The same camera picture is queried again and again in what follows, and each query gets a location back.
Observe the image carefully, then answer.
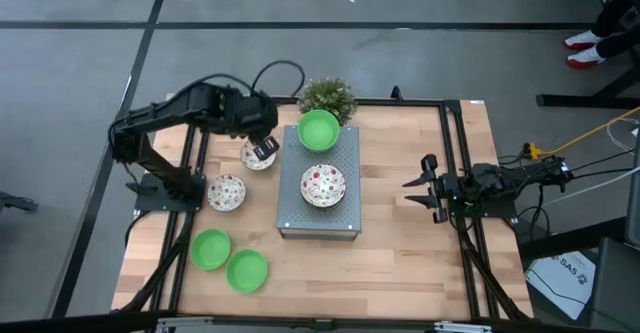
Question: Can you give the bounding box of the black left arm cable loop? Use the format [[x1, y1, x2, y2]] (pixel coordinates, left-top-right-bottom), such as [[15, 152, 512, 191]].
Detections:
[[249, 59, 307, 99]]

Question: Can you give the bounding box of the white cable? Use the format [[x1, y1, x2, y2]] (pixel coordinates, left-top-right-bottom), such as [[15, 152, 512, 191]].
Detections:
[[544, 166, 640, 207]]

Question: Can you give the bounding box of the silver metal bracket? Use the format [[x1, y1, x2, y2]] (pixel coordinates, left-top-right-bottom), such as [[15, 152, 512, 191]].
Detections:
[[155, 316, 214, 333], [433, 321, 494, 333]]

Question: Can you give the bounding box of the black crossbar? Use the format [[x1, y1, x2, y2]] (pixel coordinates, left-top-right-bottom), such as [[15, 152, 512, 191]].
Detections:
[[0, 310, 640, 333]]

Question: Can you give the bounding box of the white printed paper sheet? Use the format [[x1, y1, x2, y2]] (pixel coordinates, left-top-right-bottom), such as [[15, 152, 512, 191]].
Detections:
[[524, 250, 597, 322]]

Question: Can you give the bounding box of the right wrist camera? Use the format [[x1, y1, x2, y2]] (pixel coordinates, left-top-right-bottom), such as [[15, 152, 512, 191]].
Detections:
[[439, 172, 460, 197]]

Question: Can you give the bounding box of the black left arm floor cable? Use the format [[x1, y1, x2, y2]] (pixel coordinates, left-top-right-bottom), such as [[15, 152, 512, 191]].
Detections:
[[123, 211, 146, 248]]

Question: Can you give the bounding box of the grey panel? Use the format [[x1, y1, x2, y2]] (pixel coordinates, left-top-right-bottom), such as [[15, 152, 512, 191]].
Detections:
[[625, 137, 640, 248]]

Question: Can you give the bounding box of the green plastic mini bowl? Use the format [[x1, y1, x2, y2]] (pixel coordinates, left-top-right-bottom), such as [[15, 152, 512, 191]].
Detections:
[[189, 228, 233, 272], [296, 109, 342, 154], [225, 248, 270, 293]]

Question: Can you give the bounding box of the person's red white shoe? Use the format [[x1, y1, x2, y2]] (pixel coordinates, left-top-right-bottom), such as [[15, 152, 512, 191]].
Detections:
[[566, 46, 608, 70], [564, 29, 604, 51]]

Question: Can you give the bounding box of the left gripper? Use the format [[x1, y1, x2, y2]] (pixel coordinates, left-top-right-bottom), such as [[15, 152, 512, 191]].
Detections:
[[219, 90, 281, 162]]

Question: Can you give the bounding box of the yellow extension cable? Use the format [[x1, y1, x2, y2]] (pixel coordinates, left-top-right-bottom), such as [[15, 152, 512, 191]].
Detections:
[[541, 106, 640, 157]]

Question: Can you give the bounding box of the black desk leg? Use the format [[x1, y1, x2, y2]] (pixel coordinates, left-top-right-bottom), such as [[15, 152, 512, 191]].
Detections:
[[536, 22, 640, 109]]

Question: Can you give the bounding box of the black diagonal beam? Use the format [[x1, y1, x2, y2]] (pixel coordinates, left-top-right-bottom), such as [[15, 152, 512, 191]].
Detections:
[[518, 216, 629, 263]]

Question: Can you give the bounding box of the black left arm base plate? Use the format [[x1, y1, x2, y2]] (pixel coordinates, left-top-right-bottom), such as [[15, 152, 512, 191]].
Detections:
[[134, 172, 207, 213]]

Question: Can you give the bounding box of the dark grey chair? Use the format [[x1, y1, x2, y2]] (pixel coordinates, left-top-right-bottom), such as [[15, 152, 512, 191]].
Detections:
[[589, 237, 640, 332]]

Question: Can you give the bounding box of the person's leg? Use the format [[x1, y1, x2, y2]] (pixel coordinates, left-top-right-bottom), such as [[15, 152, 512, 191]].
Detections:
[[594, 30, 640, 59], [592, 0, 640, 38]]

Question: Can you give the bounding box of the grey perforated metal stand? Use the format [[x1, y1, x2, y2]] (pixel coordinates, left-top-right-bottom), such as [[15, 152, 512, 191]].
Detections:
[[276, 125, 363, 242]]

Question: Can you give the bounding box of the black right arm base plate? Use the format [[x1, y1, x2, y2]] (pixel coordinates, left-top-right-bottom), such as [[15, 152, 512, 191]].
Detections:
[[447, 192, 519, 220]]

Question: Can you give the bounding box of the dark grey furniture foot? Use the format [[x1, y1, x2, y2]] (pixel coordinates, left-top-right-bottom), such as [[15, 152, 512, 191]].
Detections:
[[0, 191, 40, 215]]

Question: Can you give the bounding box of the small green potted plant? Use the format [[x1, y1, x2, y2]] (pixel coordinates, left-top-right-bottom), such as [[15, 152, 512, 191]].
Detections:
[[298, 76, 359, 127]]

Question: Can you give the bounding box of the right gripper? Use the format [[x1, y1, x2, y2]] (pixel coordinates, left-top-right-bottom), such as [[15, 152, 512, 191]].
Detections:
[[402, 153, 457, 225]]

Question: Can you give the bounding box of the black aluminium table frame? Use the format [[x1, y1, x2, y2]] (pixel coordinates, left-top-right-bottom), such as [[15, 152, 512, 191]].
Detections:
[[112, 83, 534, 324]]

